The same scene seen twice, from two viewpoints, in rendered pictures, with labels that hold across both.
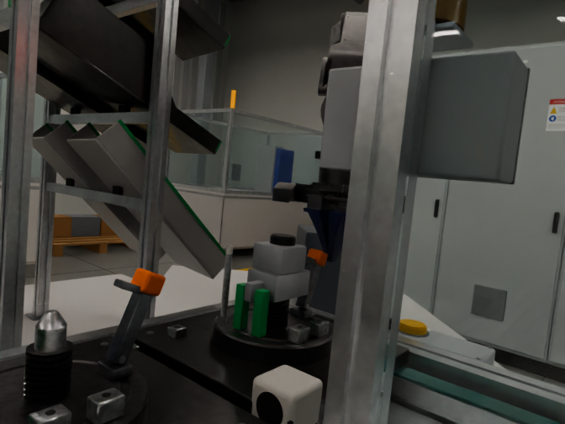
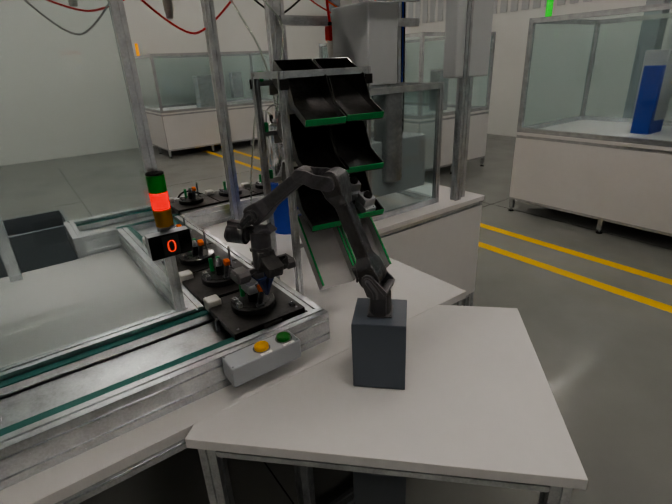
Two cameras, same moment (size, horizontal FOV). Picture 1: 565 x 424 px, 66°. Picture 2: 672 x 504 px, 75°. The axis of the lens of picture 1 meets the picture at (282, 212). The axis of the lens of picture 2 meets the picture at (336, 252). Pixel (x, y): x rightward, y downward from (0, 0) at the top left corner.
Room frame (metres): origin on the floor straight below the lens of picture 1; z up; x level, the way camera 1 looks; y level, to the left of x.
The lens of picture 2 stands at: (1.10, -1.13, 1.67)
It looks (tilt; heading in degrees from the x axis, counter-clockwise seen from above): 23 degrees down; 106
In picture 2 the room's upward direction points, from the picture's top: 3 degrees counter-clockwise
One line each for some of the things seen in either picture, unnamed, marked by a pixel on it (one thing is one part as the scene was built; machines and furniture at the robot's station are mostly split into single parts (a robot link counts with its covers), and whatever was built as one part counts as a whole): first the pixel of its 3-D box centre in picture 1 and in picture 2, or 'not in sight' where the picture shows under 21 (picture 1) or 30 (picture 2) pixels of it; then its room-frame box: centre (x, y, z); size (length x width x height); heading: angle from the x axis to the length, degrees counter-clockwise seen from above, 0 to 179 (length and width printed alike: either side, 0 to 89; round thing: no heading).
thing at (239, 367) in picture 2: not in sight; (262, 356); (0.62, -0.20, 0.93); 0.21 x 0.07 x 0.06; 52
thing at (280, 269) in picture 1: (274, 266); (248, 279); (0.49, 0.00, 1.06); 0.08 x 0.04 x 0.07; 142
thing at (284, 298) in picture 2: (271, 347); (253, 307); (0.50, 0.00, 0.96); 0.24 x 0.24 x 0.02; 52
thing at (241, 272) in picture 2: (340, 177); (262, 258); (0.59, -0.07, 1.17); 0.19 x 0.06 x 0.08; 51
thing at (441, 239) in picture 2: not in sight; (383, 264); (0.68, 1.52, 0.43); 1.11 x 0.68 x 0.86; 52
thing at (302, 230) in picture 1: (329, 276); (380, 342); (0.93, -0.11, 0.96); 0.14 x 0.14 x 0.20; 6
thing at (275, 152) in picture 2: not in sight; (280, 143); (0.25, 0.96, 1.32); 0.14 x 0.14 x 0.38
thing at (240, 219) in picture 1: (249, 177); not in sight; (6.96, 0.59, 1.13); 2.26 x 1.36 x 2.25; 141
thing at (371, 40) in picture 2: not in sight; (370, 96); (0.63, 1.37, 1.50); 0.38 x 0.21 x 0.88; 142
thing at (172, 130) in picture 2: not in sight; (213, 95); (-4.40, 8.50, 1.13); 2.86 x 1.56 x 2.25; 51
